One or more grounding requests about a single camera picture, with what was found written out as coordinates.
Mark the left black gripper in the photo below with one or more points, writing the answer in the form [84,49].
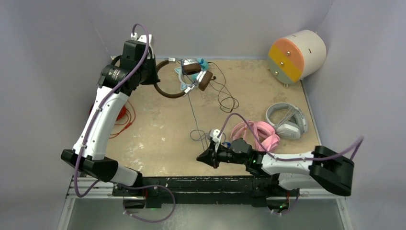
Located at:
[153,79]

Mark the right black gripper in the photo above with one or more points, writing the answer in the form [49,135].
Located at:
[210,156]

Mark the brown silver headphones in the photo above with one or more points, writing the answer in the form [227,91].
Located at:
[190,74]

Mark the pink headphones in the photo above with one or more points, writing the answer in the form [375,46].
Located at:
[266,138]

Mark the white grey headphones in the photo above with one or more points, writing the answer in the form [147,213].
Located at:
[294,123]

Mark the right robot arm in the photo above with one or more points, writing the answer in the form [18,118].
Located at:
[321,167]

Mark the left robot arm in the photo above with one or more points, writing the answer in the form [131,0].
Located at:
[136,65]

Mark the teal cat ear headphones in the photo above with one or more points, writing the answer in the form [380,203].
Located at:
[227,102]

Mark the red black headphones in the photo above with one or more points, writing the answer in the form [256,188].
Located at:
[124,119]

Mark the round pastel drawer cabinet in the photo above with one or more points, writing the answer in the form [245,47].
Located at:
[296,56]

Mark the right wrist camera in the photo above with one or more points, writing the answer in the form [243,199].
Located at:
[215,135]

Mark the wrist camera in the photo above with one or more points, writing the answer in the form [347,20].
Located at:
[215,135]
[143,38]

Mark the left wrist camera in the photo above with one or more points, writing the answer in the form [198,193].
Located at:
[143,38]

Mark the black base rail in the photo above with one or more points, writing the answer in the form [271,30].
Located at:
[256,191]

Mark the aluminium frame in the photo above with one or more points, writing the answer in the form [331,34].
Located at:
[84,184]

